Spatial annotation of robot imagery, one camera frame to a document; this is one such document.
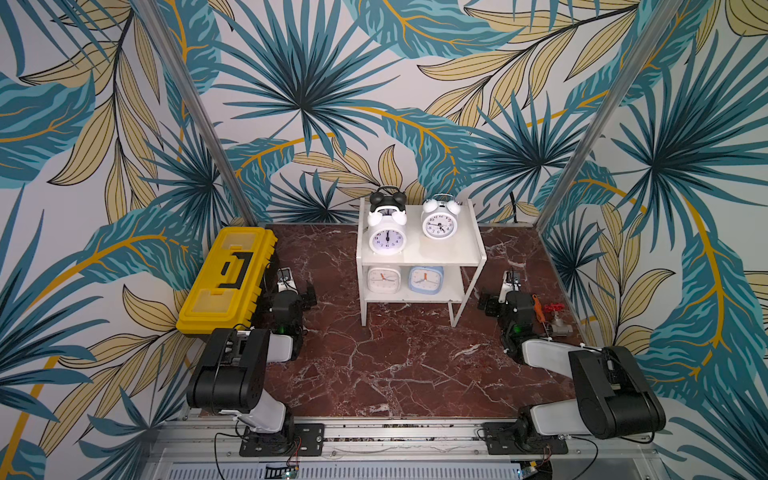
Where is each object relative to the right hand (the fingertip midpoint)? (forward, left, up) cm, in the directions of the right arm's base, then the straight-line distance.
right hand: (502, 289), depth 92 cm
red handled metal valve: (-10, -16, -6) cm, 20 cm away
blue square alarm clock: (-4, +25, +12) cm, 28 cm away
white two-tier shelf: (-6, +19, +24) cm, 31 cm away
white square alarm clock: (-4, +36, +13) cm, 39 cm away
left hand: (+3, +65, 0) cm, 65 cm away
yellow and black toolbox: (-5, +79, +9) cm, 79 cm away
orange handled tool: (-2, -13, -8) cm, 16 cm away
